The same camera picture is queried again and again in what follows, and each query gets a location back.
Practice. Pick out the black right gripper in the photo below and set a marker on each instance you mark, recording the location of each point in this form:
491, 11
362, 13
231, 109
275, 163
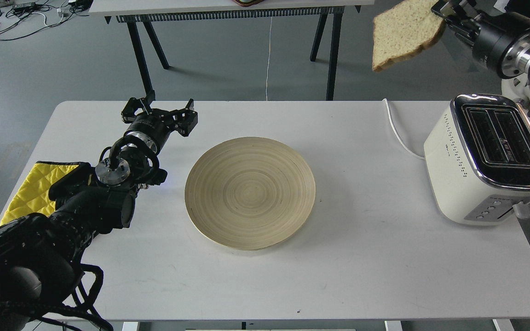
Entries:
489, 37

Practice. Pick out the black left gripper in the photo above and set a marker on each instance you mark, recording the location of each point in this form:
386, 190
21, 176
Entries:
153, 126

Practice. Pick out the slice of white bread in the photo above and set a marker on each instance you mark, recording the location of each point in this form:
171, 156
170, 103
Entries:
403, 32

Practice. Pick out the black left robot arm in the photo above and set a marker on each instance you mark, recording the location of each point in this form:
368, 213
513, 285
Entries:
40, 256

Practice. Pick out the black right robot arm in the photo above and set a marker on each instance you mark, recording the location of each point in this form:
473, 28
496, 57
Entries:
521, 48

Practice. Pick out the cream and chrome toaster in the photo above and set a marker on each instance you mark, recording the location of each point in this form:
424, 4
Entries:
478, 160

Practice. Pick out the background table with black legs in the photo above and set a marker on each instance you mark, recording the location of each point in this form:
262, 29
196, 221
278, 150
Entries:
215, 40

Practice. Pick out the round bamboo plate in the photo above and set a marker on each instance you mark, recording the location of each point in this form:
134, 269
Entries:
250, 193

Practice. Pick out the yellow quilted cloth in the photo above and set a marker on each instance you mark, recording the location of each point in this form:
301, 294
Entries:
33, 193

